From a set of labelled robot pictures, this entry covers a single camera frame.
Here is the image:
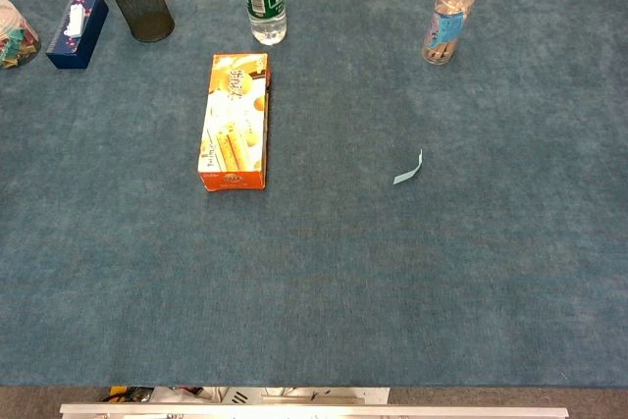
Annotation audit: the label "orange cookie box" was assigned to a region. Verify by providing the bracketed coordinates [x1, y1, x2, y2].
[197, 52, 271, 192]

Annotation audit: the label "navy blue tissue box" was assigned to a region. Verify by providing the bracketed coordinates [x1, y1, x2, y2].
[45, 0, 110, 71]

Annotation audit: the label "small blue paper scrap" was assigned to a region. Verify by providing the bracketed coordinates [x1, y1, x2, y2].
[392, 148, 425, 186]

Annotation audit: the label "clear jar colourful clips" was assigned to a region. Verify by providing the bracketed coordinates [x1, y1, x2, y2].
[0, 0, 42, 70]

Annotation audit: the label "black mesh pen holder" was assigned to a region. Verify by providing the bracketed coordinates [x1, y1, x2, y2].
[103, 0, 176, 43]

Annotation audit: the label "aluminium rail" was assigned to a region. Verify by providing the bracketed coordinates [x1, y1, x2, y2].
[59, 402, 570, 419]

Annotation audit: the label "blue felt table cloth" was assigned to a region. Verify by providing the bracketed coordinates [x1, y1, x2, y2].
[0, 0, 628, 389]

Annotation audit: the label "clear jar wooden sticks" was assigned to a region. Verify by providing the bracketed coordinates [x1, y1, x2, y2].
[421, 0, 476, 67]

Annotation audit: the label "white tissue sheet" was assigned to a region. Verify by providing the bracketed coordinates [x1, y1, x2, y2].
[65, 3, 87, 38]

